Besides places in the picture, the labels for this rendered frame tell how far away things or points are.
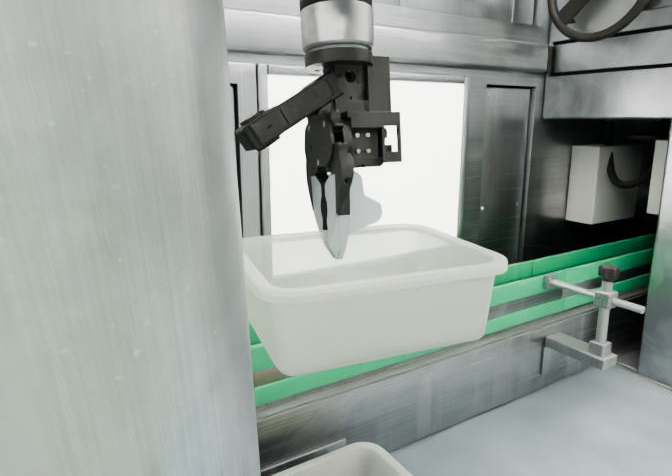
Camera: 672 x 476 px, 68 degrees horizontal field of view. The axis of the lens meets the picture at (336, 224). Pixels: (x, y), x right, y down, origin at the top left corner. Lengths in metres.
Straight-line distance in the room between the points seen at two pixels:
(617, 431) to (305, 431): 0.52
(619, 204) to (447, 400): 0.73
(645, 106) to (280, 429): 0.85
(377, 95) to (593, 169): 0.82
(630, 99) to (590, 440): 0.61
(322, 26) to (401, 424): 0.57
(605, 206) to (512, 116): 0.33
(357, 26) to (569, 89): 0.73
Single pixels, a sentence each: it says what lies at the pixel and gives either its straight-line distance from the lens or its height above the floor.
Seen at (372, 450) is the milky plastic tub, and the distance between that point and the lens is 0.68.
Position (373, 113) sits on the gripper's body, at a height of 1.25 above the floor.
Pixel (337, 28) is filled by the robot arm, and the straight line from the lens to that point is 0.52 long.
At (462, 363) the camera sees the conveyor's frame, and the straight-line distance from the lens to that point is 0.85.
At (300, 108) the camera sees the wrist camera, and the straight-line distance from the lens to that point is 0.50.
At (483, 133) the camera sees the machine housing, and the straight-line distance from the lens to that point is 1.08.
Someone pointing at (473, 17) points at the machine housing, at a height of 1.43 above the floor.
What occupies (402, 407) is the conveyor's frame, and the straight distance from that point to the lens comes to 0.80.
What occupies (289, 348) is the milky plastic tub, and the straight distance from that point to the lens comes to 0.39.
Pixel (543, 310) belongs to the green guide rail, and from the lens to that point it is 1.00.
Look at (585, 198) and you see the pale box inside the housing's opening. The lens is 1.30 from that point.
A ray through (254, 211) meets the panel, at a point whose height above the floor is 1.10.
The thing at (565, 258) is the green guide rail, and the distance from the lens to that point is 1.15.
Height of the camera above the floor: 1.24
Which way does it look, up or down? 12 degrees down
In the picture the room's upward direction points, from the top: straight up
